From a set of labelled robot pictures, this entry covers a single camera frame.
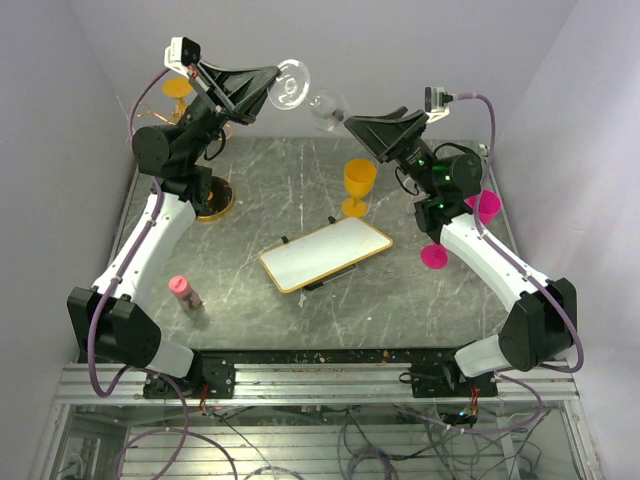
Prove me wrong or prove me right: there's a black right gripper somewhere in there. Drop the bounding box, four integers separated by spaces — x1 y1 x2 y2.
340 107 441 197

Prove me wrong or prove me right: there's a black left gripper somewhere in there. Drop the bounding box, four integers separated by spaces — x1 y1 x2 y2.
179 60 285 167

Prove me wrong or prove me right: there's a clear wine glass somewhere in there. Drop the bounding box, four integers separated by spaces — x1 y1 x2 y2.
268 59 350 133

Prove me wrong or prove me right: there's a yellow wine glass front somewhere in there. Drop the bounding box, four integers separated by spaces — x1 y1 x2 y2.
341 159 377 218

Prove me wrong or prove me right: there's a yellow wine glass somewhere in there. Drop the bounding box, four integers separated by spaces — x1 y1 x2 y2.
162 76 193 124
341 159 377 218

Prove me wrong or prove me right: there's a pink wine glass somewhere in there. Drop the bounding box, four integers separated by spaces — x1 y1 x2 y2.
465 189 502 225
420 244 448 270

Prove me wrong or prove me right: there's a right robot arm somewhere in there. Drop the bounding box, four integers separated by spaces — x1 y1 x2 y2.
344 108 581 396

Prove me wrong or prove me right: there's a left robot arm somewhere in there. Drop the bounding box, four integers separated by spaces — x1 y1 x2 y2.
67 61 280 397

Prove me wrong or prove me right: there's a small bottle pink cap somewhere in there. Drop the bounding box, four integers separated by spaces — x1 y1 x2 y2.
168 275 203 312

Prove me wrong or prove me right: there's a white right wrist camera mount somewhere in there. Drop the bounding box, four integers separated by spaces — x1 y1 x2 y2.
424 86 457 124

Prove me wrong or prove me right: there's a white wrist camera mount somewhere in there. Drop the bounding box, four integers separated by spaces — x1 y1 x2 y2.
163 36 201 77
424 86 457 124

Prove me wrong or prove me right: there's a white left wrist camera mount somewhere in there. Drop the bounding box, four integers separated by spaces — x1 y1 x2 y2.
163 36 201 77

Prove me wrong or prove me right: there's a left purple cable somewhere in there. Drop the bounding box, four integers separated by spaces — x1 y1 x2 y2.
87 67 191 480

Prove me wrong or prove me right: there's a purple cable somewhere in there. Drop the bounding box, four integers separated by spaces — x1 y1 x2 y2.
87 67 191 480
452 91 586 434

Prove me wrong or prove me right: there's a gold wire wine glass rack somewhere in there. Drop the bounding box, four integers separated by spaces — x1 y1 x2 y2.
132 100 234 222

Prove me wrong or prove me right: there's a white tablet yellow frame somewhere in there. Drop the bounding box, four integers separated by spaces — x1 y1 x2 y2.
260 217 393 294

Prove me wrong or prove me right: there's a black wire tablet stand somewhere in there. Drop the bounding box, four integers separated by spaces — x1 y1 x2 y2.
280 215 358 292

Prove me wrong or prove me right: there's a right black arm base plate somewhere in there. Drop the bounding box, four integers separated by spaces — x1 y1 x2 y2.
398 363 498 399

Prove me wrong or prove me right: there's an aluminium mounting rail frame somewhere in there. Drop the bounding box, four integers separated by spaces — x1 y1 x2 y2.
35 363 604 479

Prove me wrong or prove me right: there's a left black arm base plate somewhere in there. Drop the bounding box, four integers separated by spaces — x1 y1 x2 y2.
143 351 236 400

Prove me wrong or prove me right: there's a cable tangle under table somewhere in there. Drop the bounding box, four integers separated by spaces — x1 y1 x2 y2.
114 394 551 480

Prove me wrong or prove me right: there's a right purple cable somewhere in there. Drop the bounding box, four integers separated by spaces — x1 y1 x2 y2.
452 91 586 434

